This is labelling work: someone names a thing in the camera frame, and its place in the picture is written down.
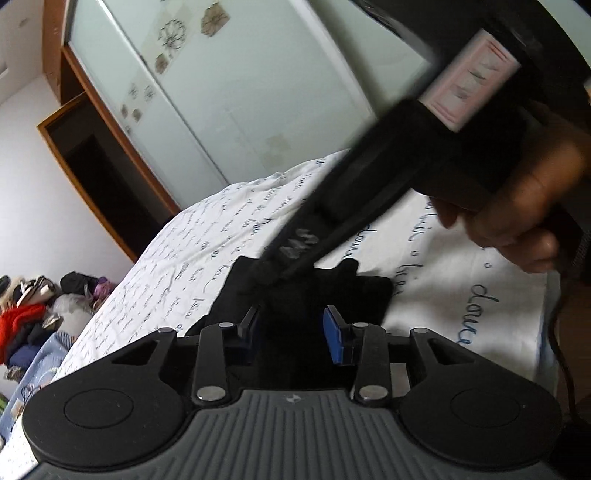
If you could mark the light blue cloth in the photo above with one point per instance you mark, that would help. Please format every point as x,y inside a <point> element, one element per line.
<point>41,364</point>

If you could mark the pile of clothes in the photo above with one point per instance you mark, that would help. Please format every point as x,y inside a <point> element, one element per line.
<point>18,323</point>

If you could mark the frosted glass sliding wardrobe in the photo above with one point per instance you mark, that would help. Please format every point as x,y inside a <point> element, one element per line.
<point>254,92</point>

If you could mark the black pants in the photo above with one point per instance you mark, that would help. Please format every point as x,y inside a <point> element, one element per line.
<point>295,304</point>

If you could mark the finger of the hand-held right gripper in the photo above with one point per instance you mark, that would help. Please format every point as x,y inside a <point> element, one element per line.
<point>360,184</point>

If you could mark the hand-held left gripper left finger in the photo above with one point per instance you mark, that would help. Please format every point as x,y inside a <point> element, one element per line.
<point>247,333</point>

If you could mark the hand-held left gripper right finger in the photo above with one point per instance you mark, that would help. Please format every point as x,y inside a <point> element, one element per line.
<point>333,334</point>

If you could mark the white printed bed sheet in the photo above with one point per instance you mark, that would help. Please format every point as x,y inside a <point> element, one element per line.
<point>184,258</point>

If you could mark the person's right hand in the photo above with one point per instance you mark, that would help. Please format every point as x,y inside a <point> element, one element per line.
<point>535,198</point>

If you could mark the wooden open cabinet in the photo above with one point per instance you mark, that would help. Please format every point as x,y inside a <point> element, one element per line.
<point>106,184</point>

